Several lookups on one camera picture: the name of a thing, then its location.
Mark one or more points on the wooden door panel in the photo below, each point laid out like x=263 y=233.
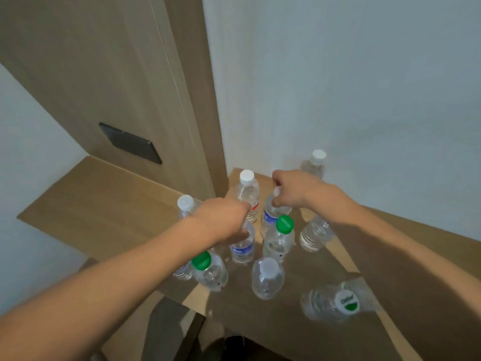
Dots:
x=94 y=63

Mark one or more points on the person's left hand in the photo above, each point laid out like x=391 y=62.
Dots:
x=220 y=221

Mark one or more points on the cluster of clear plastic bottles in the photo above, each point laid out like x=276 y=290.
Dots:
x=267 y=278

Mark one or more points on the person's right hand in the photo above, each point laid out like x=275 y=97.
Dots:
x=304 y=191

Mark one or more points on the person's right fingers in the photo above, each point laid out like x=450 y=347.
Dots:
x=280 y=182

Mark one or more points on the person's left fingers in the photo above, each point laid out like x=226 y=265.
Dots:
x=243 y=218

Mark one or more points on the person's left forearm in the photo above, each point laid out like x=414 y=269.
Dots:
x=94 y=296

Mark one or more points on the person's right forearm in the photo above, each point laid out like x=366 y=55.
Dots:
x=394 y=240

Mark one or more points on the blue label water bottle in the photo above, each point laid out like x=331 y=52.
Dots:
x=242 y=252
x=268 y=217

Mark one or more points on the dark metal door plate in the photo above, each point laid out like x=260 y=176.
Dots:
x=129 y=143

